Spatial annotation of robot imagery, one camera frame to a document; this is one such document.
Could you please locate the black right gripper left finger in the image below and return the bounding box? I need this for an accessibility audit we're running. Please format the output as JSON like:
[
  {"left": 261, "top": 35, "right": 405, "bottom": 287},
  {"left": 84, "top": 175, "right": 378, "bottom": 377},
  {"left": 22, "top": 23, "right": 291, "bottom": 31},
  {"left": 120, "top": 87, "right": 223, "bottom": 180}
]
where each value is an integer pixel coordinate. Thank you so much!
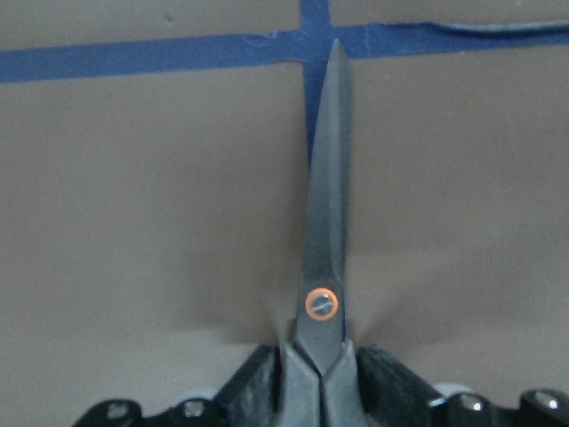
[{"left": 213, "top": 345, "right": 281, "bottom": 427}]

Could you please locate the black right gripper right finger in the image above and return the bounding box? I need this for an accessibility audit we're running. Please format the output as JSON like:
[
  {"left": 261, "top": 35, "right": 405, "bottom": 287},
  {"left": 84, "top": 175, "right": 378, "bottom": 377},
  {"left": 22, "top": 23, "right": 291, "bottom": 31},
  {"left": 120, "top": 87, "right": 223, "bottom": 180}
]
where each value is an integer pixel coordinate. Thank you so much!
[{"left": 357, "top": 347, "right": 440, "bottom": 426}]

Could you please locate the black scissors orange pivot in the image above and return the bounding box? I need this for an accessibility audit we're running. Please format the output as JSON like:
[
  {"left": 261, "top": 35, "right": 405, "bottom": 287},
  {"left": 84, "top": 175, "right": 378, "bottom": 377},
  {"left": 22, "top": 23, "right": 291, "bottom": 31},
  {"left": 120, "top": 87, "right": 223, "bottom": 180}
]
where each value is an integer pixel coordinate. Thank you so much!
[{"left": 276, "top": 40, "right": 368, "bottom": 426}]

